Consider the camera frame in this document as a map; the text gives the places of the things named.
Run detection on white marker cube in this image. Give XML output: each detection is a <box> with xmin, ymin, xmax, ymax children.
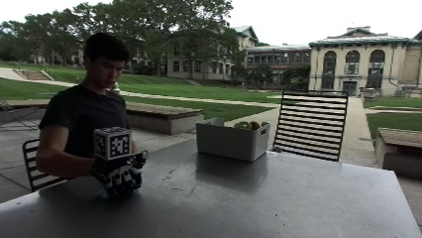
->
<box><xmin>92</xmin><ymin>126</ymin><xmax>134</xmax><ymax>162</ymax></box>

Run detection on the person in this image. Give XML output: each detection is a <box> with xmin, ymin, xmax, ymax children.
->
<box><xmin>35</xmin><ymin>32</ymin><xmax>139</xmax><ymax>180</ymax></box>

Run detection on brick building with windows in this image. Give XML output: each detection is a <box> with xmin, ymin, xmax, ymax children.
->
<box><xmin>244</xmin><ymin>44</ymin><xmax>313</xmax><ymax>89</ymax></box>

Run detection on low stone bench wall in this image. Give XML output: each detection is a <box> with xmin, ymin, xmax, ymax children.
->
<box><xmin>4</xmin><ymin>98</ymin><xmax>207</xmax><ymax>136</ymax></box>

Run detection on stone planter block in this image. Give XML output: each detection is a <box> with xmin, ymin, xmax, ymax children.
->
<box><xmin>375</xmin><ymin>127</ymin><xmax>422</xmax><ymax>180</ymax></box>

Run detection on large green tree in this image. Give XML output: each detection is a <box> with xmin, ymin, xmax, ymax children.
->
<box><xmin>131</xmin><ymin>0</ymin><xmax>248</xmax><ymax>80</ymax></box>

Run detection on white plastic bin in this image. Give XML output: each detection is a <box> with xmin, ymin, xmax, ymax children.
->
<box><xmin>196</xmin><ymin>118</ymin><xmax>272</xmax><ymax>163</ymax></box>

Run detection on cream arched-window building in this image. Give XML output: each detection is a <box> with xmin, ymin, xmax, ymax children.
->
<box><xmin>308</xmin><ymin>26</ymin><xmax>422</xmax><ymax>97</ymax></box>

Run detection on black slatted metal chair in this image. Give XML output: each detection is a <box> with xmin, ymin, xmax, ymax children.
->
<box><xmin>271</xmin><ymin>89</ymin><xmax>351</xmax><ymax>163</ymax></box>

